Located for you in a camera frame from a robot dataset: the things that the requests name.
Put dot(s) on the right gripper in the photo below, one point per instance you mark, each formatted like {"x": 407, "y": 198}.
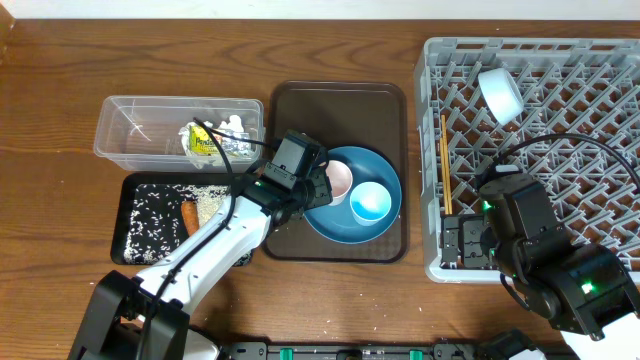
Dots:
{"x": 472, "y": 230}

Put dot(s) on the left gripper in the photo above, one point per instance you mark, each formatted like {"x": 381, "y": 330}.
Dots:
{"x": 323, "y": 177}

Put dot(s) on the pink cup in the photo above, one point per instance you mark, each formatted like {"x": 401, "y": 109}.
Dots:
{"x": 341, "y": 180}

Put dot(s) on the dark blue plate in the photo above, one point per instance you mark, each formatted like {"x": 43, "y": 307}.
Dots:
{"x": 337, "y": 223}

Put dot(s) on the light blue cup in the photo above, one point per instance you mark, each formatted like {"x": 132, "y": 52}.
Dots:
{"x": 370, "y": 202}

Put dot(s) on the wooden chopstick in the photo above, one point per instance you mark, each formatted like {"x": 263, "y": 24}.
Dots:
{"x": 443, "y": 132}
{"x": 446, "y": 176}

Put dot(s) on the grey dishwasher rack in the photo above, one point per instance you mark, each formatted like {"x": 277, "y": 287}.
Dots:
{"x": 578, "y": 135}

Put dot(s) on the yellow green snack wrapper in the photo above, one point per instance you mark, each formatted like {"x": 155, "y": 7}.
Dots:
{"x": 237, "y": 149}

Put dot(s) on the light blue bowl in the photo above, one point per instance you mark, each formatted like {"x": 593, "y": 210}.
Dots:
{"x": 501, "y": 94}

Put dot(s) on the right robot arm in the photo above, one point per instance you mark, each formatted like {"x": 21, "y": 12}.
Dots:
{"x": 583, "y": 291}

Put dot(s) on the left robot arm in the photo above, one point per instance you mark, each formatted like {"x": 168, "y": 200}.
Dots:
{"x": 148, "y": 316}

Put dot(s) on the black food waste tray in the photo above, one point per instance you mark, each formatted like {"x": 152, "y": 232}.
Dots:
{"x": 149, "y": 222}

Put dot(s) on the brown serving tray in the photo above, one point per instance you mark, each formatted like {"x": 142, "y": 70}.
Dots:
{"x": 337, "y": 114}

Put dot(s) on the orange sausage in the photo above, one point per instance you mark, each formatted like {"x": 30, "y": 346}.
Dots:
{"x": 190, "y": 217}

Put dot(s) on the clear plastic bin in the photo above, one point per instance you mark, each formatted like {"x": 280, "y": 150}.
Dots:
{"x": 140, "y": 133}

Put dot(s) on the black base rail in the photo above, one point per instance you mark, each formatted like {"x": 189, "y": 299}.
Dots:
{"x": 263, "y": 351}

